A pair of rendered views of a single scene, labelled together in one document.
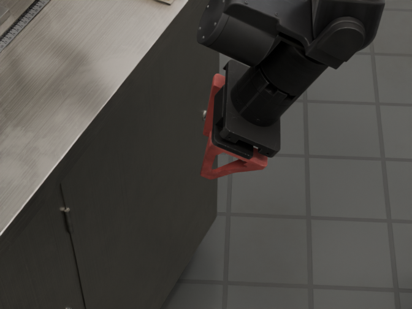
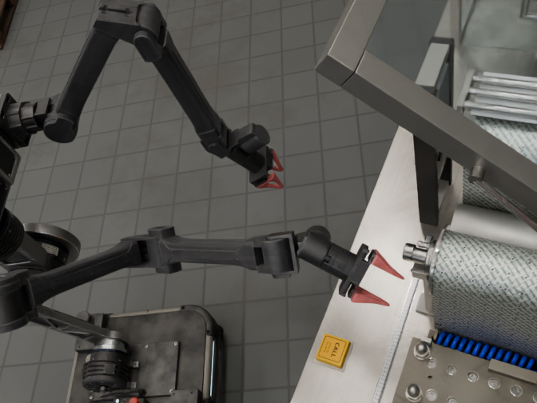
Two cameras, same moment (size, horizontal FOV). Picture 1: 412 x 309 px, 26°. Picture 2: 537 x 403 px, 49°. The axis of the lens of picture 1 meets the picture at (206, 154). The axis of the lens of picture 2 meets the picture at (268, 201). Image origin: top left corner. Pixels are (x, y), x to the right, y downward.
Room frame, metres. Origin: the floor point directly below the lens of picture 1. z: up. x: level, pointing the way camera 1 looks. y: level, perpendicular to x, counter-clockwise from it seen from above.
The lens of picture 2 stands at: (1.64, 0.25, 2.37)
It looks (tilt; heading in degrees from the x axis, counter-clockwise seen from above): 54 degrees down; 197
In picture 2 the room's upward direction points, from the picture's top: 25 degrees counter-clockwise
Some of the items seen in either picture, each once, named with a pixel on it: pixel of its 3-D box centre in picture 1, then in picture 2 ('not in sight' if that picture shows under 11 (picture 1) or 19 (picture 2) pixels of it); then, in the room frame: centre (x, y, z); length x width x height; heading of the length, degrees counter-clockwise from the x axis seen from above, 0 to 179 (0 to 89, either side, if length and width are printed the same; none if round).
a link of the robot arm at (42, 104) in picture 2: not in sight; (58, 117); (0.61, -0.48, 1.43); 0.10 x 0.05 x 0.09; 87
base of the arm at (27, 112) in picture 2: not in sight; (26, 118); (0.61, -0.56, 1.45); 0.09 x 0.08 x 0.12; 177
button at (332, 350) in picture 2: not in sight; (332, 350); (1.11, 0.07, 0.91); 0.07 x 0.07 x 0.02; 63
